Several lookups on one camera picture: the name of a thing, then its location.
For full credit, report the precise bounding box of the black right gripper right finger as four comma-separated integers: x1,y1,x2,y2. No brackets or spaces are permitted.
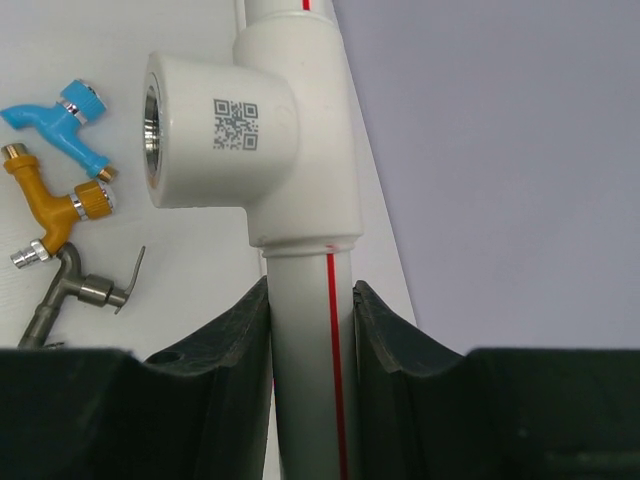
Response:
354,281,475,479

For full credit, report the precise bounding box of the orange plastic faucet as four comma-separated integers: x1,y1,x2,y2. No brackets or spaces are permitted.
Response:
1,143,116,269

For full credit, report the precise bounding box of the grey metal faucet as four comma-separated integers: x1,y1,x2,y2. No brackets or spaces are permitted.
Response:
17,242,146,350

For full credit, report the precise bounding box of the blue plastic faucet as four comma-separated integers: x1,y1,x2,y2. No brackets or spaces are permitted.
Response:
1,79,118,183

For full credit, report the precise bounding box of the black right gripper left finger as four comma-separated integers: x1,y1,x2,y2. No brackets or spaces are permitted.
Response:
145,278,272,479

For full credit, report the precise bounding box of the white PVC pipe frame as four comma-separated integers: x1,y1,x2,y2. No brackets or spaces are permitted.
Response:
143,1,363,479

